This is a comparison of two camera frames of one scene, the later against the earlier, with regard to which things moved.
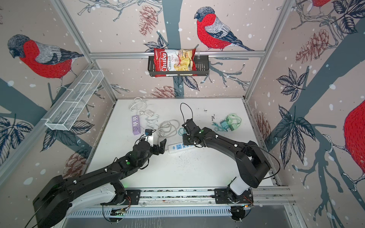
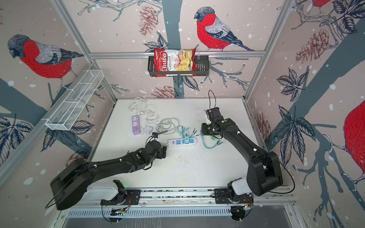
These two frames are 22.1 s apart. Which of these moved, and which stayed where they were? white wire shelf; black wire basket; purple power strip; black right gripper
Moved: black right gripper
Stayed: white wire shelf; black wire basket; purple power strip
